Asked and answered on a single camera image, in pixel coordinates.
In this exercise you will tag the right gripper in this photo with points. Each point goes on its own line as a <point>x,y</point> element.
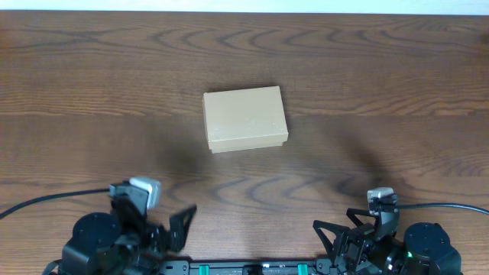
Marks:
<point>364,235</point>

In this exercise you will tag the black aluminium mounting rail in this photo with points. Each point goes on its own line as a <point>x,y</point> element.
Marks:
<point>321,266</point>

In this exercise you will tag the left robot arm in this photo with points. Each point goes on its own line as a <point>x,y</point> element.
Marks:
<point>123,241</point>

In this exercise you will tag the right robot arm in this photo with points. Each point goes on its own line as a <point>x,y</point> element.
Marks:
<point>425,249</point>

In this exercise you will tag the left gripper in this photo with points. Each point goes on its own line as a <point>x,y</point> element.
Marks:
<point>174,239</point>

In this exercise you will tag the cardboard box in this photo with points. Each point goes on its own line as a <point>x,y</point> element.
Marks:
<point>244,119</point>

